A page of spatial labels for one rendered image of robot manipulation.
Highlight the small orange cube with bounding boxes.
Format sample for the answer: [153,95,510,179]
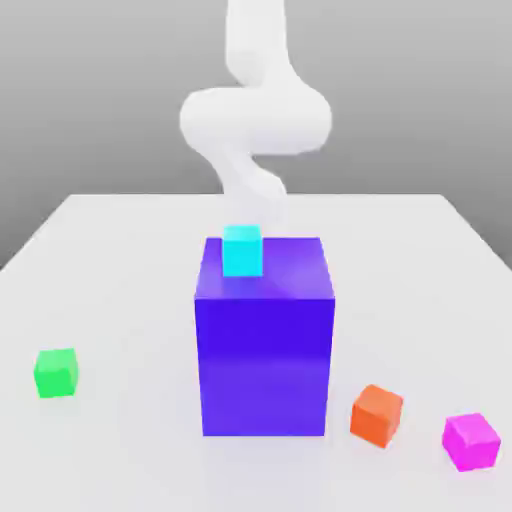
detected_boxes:
[349,383,405,450]

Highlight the small green cube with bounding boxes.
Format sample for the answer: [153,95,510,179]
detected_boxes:
[32,347,80,400]

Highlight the small magenta cube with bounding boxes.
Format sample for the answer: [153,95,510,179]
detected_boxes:
[441,412,503,473]

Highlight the small cyan cube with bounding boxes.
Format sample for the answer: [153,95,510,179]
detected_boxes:
[221,224,264,278]

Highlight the large purple box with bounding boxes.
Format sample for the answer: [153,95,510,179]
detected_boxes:
[193,236,336,438]

